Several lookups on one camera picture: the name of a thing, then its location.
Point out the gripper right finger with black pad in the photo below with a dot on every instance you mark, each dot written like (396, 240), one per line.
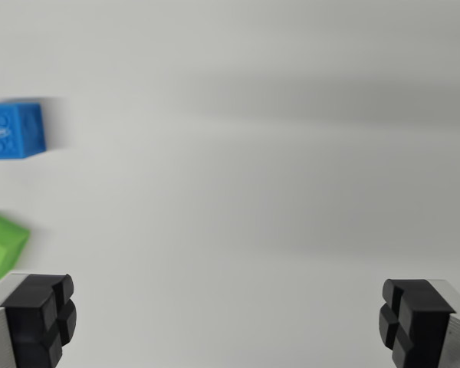
(421, 326)

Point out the blue rubber cube white logo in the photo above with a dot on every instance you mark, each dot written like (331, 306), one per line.
(11, 130)

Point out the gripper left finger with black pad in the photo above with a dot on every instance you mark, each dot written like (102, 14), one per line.
(30, 318)

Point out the green rubber cube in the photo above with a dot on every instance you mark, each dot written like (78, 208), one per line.
(2, 245)

